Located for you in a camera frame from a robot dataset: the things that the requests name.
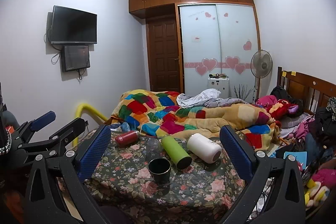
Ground black white braided cable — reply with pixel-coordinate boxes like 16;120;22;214
0;130;12;156

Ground brown wooden door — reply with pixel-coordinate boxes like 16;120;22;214
146;17;182;93

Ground floral bed sheet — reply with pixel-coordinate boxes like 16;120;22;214
56;127;252;224

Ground red plush toy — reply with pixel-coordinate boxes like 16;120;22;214
266;99;303;121

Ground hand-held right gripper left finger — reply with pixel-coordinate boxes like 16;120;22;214
24;124;116;224

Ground white appliance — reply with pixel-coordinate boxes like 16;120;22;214
207;76;230;97

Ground wardrobe with heart stickers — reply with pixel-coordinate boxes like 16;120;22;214
177;3;261;99

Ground dark green cup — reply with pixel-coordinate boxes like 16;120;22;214
148;158;172;184

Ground small black wall monitor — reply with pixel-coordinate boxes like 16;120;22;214
61;45;91;72

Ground yellow white plush toy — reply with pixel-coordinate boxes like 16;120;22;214
304;178;330;208

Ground pile of clothes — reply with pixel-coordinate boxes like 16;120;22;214
270;85;336;189

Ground black wall television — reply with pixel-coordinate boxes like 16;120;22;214
51;5;98;45

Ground colourful patchwork blanket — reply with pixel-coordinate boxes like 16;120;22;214
110;89;282;151

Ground standing electric fan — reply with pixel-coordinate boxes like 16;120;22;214
250;50;273;104

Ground light blue box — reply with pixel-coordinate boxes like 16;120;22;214
283;151;307;170

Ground wooden bed headboard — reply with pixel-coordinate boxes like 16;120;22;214
277;67;336;117

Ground clear glass cup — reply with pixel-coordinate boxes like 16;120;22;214
145;137;163;163

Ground yellow padded rail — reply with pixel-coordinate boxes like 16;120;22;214
72;103;108;147

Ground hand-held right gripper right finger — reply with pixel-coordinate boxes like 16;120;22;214
218;125;308;224

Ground blue white plastic bag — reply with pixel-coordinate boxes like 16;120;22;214
109;122;131;133

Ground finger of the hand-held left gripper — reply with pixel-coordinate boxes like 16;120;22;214
12;112;56;146
20;118;88;165

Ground green tumbler cup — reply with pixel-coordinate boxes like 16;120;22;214
161;135;193;169

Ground red bottle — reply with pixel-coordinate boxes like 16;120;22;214
115;130;140;148

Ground dark decorative twigs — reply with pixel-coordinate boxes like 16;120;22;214
234;84;254;104

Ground white bottle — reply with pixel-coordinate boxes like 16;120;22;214
186;133;222;164

